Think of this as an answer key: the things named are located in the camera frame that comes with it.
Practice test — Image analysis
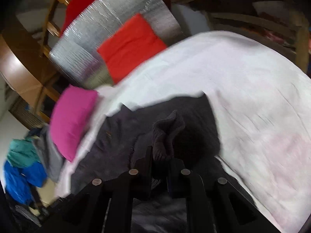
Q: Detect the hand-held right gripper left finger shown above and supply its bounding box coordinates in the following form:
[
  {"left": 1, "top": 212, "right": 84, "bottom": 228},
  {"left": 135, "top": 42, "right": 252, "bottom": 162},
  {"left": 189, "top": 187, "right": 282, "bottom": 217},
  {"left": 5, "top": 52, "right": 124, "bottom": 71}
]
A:
[{"left": 39, "top": 146, "right": 153, "bottom": 233}]

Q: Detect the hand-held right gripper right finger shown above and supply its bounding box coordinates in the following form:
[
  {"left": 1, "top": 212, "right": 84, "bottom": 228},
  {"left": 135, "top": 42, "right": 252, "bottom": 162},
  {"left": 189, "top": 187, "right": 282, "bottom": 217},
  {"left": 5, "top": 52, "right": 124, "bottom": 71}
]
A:
[{"left": 166, "top": 158, "right": 280, "bottom": 233}]

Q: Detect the dark grey knit sweater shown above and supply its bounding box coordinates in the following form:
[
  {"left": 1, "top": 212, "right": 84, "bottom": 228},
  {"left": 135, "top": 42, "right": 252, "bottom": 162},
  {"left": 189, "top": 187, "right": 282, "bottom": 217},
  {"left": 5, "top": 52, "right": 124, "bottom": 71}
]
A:
[{"left": 70, "top": 95, "right": 255, "bottom": 233}]

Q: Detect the pink cloth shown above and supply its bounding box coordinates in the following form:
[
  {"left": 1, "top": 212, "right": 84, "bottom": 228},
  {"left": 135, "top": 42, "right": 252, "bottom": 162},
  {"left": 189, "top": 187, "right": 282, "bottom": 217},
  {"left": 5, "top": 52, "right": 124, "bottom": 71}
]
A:
[{"left": 50, "top": 85, "right": 99, "bottom": 163}]

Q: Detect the grey garment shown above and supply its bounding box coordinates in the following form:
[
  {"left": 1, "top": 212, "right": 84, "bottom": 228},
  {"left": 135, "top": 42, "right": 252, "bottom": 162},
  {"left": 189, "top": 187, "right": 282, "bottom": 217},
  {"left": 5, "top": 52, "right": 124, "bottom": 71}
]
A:
[{"left": 33, "top": 124, "right": 66, "bottom": 182}]

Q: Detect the white fluffy blanket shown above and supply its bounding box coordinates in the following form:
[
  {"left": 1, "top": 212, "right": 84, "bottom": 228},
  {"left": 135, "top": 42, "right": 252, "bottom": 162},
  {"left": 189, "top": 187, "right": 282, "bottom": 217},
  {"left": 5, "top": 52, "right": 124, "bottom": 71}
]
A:
[{"left": 55, "top": 30, "right": 311, "bottom": 233}]

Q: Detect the red cloth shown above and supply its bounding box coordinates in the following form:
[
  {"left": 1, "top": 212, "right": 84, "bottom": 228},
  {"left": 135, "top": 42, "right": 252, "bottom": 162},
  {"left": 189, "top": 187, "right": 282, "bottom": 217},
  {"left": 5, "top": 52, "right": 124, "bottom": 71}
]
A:
[{"left": 97, "top": 13, "right": 168, "bottom": 84}]

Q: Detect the teal garment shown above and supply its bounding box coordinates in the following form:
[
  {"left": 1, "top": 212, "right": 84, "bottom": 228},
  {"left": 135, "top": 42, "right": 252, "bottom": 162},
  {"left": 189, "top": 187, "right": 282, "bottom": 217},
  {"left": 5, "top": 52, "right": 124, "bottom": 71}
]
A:
[{"left": 6, "top": 136, "right": 40, "bottom": 168}]

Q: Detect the blue garment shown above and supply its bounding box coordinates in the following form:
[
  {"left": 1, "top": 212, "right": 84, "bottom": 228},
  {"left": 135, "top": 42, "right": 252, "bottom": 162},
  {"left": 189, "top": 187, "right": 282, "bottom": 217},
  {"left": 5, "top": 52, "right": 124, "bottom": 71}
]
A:
[{"left": 3, "top": 160, "right": 48, "bottom": 205}]

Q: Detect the brown wooden furniture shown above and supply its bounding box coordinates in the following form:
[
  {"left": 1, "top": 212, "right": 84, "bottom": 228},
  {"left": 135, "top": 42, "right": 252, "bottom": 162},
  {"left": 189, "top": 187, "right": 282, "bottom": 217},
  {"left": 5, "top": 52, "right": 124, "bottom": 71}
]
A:
[{"left": 0, "top": 0, "right": 71, "bottom": 124}]

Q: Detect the silver foil mat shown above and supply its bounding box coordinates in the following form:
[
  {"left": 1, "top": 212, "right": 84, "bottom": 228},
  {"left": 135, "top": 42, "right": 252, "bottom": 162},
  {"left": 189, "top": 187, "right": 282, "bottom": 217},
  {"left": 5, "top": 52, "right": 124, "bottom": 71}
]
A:
[{"left": 49, "top": 0, "right": 181, "bottom": 89}]

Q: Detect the red pillow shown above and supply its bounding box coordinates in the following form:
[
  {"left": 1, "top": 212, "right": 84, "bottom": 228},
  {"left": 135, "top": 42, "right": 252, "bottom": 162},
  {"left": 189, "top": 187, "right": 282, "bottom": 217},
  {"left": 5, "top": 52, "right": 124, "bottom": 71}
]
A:
[{"left": 60, "top": 0, "right": 122, "bottom": 36}]

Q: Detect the wooden shelf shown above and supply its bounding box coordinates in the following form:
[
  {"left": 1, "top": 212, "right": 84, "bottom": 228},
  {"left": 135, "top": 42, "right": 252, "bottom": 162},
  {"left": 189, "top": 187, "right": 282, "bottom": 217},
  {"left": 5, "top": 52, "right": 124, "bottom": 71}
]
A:
[{"left": 168, "top": 0, "right": 311, "bottom": 78}]

